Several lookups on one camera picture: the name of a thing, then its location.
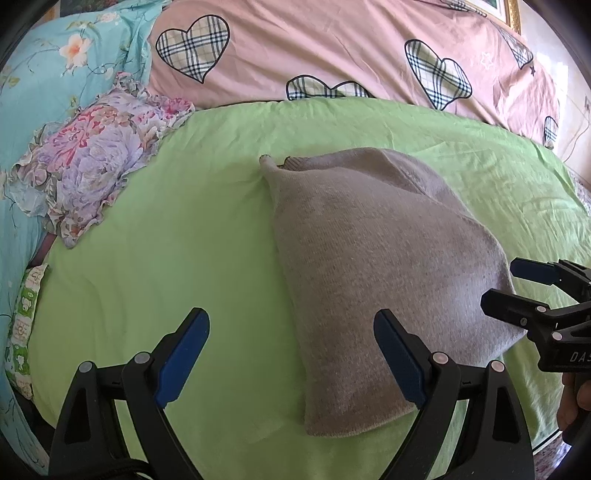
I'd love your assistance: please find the grey knitted sweater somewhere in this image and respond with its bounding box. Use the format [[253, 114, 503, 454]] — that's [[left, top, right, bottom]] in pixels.
[[259, 148, 529, 437]]

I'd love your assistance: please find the green bed sheet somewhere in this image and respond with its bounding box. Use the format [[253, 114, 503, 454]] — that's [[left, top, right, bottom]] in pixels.
[[28, 97, 585, 480]]

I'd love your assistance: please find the gold framed picture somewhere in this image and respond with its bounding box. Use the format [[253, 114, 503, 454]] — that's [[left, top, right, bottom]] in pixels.
[[462, 0, 522, 34]]

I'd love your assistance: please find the teal floral bedding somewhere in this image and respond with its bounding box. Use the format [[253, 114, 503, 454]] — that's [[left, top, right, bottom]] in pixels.
[[0, 0, 174, 476]]

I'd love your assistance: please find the green printed white cloth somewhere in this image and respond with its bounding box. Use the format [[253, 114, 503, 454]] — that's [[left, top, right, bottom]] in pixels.
[[4, 262, 51, 400]]

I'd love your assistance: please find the person's right hand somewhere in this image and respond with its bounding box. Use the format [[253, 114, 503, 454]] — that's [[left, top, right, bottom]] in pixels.
[[556, 372, 579, 433]]

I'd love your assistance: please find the patterned mattress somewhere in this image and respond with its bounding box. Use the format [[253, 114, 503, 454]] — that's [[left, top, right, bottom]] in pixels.
[[570, 165, 591, 210]]

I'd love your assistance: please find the pink quilt with plaid hearts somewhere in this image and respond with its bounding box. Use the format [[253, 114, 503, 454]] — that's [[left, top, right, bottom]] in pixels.
[[148, 0, 561, 148]]

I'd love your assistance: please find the thin wall cable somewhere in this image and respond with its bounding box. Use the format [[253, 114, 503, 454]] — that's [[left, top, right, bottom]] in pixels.
[[560, 110, 588, 160]]

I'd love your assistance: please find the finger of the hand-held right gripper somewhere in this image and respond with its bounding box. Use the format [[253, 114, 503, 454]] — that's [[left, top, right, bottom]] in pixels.
[[510, 257, 591, 301], [480, 288, 591, 344]]

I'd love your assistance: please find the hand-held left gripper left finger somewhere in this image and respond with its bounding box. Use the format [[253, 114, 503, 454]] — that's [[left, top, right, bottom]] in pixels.
[[48, 307, 211, 480]]

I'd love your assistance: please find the purple floral ruffled pillow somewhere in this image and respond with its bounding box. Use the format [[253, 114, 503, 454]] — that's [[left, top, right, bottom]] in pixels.
[[4, 71, 197, 250]]

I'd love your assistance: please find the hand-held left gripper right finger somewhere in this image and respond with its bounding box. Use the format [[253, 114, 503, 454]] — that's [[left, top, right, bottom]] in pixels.
[[373, 309, 534, 480]]

